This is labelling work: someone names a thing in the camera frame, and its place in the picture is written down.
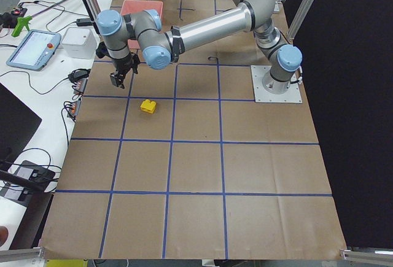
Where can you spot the yellow toy block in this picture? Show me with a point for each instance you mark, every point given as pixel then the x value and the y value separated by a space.
pixel 148 106

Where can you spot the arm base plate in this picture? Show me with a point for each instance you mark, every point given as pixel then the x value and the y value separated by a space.
pixel 270 91

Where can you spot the teach pendant tablet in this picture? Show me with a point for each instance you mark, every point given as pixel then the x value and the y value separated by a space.
pixel 35 50

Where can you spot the white square box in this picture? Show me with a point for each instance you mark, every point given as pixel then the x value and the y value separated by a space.
pixel 79 43

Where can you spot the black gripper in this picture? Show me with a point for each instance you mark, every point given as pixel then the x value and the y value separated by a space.
pixel 122 63

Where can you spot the green plastic clamp tool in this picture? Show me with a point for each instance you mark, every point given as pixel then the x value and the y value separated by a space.
pixel 22 23

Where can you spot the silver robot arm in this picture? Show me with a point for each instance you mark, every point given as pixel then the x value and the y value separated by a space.
pixel 159 49

